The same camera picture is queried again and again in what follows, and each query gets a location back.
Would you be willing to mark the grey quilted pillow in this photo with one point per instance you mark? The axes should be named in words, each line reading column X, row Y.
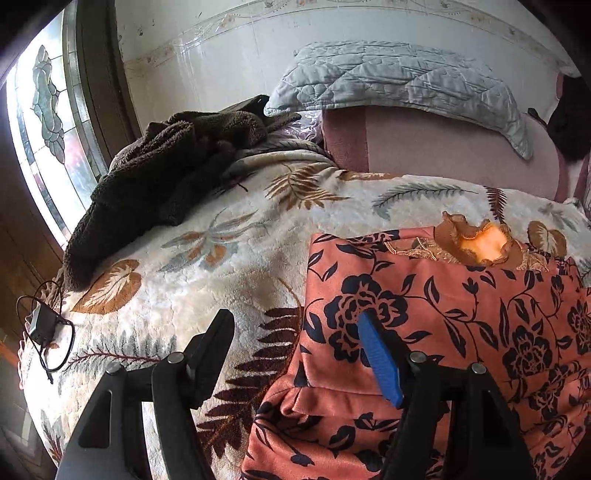
column 392, row 78

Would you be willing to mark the brown fleece garment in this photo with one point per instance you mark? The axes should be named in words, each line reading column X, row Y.
column 161, row 161

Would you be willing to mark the leaf print fleece blanket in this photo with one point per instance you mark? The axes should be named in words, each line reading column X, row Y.
column 207, row 286

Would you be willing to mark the clear plastic wrap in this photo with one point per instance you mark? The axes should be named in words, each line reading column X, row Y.
column 302, row 131

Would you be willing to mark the pink bed headboard cushion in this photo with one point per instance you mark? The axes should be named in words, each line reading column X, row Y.
column 438, row 143

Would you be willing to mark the orange floral garment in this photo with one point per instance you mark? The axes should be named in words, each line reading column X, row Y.
column 415, row 295

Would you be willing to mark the black power adapter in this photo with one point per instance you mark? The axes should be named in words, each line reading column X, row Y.
column 42, row 325

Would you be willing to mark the dark cloth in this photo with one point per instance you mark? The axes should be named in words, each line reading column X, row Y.
column 572, row 120

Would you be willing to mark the stained glass window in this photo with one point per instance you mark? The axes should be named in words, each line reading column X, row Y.
column 46, row 115

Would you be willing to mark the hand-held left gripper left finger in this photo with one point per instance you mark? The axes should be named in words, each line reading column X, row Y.
column 213, row 344

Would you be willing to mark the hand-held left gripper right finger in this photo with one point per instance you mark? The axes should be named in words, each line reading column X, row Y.
column 379, row 357

